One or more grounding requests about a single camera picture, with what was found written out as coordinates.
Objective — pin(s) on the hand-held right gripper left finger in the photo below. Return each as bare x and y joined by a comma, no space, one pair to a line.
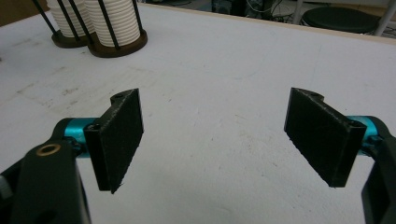
116,140

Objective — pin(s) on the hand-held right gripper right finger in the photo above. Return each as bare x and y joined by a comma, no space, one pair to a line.
320,137

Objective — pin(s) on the white cup stack front holder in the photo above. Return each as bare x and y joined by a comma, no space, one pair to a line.
115,37

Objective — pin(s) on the white cup stack holder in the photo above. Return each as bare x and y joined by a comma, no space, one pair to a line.
67,32
115,37

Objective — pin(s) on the stack of white cups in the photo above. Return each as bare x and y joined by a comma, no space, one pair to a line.
113,21
70,17

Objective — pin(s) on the white cup stack rear holder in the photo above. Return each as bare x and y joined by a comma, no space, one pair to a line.
67,32

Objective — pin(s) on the black round stool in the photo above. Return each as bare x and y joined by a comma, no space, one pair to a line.
341,19

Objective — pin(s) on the white metal stand leg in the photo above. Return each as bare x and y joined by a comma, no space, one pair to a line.
385,17

